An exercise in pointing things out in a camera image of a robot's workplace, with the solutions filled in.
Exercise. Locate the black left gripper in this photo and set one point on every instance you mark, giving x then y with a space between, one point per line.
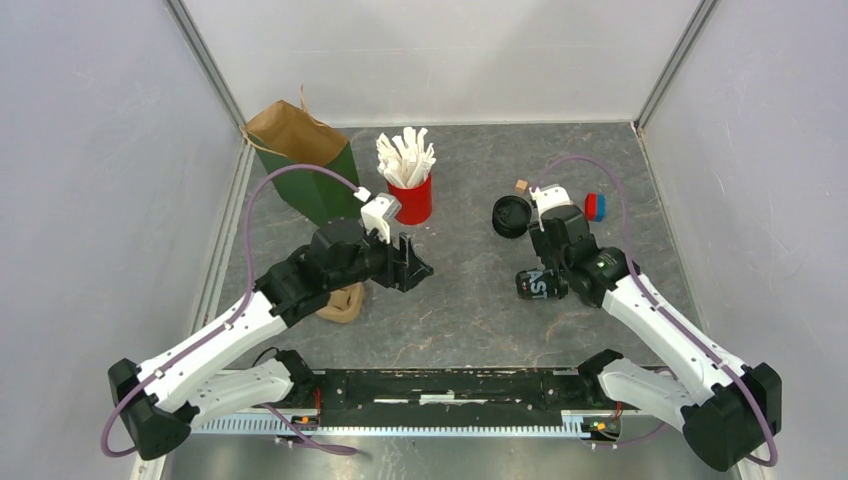
403 269

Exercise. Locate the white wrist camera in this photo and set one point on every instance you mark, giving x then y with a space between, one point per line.
548 198
377 212

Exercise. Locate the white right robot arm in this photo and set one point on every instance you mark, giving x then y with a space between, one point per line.
726 410

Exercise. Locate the small wooden cube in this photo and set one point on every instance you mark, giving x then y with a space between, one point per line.
521 187

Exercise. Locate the black coffee lid stack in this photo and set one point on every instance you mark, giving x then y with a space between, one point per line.
510 217

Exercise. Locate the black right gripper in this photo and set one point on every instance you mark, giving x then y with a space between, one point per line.
540 240

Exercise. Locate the red cup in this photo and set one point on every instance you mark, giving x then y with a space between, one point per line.
415 203

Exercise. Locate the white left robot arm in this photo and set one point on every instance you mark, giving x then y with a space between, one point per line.
160 401

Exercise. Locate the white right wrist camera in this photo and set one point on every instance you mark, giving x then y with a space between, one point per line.
548 198

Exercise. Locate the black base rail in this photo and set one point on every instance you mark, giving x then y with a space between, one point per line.
462 402

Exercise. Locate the brown cardboard cup carrier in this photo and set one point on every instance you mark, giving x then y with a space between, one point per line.
344 304

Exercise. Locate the black coffee cup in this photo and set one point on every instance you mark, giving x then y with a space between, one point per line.
539 284

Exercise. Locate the red and blue block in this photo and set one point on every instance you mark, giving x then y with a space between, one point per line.
595 207

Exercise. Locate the white wrapped stirrer bundle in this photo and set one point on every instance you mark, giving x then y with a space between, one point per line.
405 160

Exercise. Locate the green paper bag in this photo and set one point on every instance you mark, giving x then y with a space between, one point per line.
322 176

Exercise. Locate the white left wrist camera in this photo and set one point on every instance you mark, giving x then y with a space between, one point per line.
377 212

